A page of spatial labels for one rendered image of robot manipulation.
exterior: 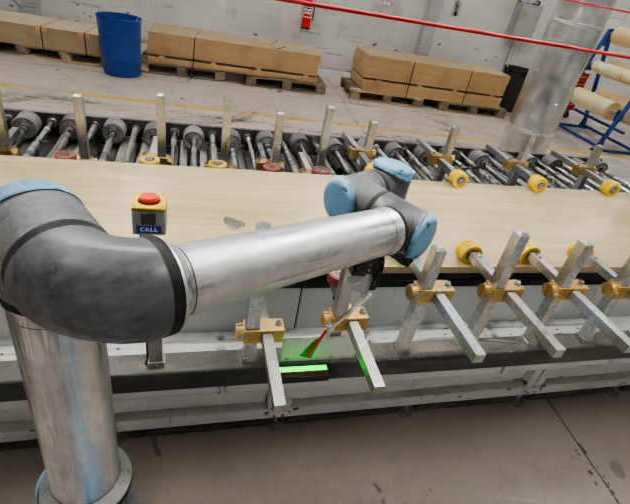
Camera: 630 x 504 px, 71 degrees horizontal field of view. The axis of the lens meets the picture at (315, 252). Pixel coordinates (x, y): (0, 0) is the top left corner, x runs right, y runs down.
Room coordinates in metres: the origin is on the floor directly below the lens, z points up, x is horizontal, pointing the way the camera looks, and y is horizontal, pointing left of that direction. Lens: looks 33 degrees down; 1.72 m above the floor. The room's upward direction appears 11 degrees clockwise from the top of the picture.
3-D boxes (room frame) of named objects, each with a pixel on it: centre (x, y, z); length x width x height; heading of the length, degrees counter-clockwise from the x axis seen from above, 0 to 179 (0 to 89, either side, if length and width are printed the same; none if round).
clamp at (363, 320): (1.02, -0.12, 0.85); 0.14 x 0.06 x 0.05; 109
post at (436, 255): (1.09, -0.34, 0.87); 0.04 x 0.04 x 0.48; 19
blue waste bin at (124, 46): (6.06, 3.01, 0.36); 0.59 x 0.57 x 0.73; 15
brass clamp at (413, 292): (1.09, -0.36, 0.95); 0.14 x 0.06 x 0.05; 109
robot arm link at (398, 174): (0.93, -0.13, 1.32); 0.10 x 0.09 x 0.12; 139
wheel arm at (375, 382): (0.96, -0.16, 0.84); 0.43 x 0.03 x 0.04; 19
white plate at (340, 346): (0.97, -0.08, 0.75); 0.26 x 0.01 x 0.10; 109
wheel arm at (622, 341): (1.25, -0.86, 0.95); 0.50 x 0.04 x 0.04; 19
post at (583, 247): (1.25, -0.81, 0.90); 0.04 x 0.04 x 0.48; 19
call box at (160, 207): (0.84, 0.38, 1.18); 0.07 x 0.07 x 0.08; 19
